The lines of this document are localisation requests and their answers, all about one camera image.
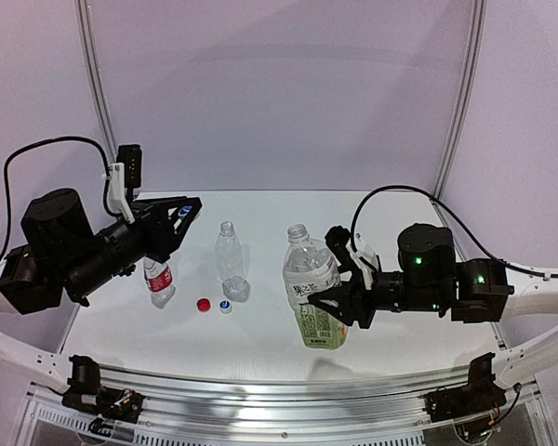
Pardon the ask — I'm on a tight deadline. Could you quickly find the blue white tea cap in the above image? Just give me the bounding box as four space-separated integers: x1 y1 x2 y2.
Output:
178 206 193 219

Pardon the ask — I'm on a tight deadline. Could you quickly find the red label plastic bottle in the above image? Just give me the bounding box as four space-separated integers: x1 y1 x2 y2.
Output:
143 257 176 309

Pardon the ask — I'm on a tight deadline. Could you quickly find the white label bottle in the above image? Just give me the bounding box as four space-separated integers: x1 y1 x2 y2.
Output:
283 224 347 350

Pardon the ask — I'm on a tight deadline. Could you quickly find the clear crushed plastic bottle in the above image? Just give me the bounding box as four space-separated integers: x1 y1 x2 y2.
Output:
215 220 250 303

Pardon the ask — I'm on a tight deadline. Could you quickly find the red bottle cap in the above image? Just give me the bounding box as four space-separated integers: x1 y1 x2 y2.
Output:
196 298 212 313

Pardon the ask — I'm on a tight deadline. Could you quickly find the white blue bottle cap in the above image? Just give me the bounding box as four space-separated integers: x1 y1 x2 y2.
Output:
219 300 233 314

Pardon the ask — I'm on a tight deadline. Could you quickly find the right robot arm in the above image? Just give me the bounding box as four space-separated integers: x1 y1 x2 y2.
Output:
308 224 558 393

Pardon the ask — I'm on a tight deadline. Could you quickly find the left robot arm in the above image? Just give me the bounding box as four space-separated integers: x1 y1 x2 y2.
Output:
0 189 202 396

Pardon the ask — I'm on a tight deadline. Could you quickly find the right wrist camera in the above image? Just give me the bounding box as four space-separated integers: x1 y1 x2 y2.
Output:
325 226 381 291

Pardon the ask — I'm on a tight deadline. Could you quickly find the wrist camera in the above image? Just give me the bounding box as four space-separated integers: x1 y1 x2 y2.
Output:
103 144 142 224
325 226 381 291

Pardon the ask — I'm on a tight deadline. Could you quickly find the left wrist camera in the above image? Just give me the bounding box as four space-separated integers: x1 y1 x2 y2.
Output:
103 144 142 224

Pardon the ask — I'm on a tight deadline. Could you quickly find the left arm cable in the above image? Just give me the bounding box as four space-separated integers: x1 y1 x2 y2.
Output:
0 136 117 275

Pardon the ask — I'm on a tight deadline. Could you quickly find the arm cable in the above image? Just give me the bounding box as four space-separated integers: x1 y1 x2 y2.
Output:
0 136 117 275
350 185 558 280

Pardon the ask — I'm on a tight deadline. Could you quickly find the front aluminium rail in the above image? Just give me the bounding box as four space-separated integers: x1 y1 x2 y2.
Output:
22 361 545 446

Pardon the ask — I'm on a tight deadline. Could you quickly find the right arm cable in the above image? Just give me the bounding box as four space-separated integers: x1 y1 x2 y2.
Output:
350 185 558 280

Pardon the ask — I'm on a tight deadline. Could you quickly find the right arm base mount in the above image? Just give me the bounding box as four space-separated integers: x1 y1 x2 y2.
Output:
423 353 523 423

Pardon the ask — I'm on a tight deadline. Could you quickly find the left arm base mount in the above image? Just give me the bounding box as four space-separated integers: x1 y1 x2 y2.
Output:
61 355 145 436

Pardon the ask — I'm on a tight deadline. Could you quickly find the right aluminium frame post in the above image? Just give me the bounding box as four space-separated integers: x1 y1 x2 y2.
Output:
433 0 487 199

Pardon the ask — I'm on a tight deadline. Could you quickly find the aluminium frame post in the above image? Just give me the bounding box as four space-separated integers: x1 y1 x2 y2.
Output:
433 0 487 199
74 0 118 162

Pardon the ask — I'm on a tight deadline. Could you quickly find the left aluminium frame post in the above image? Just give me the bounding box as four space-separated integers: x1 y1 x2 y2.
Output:
74 0 118 162

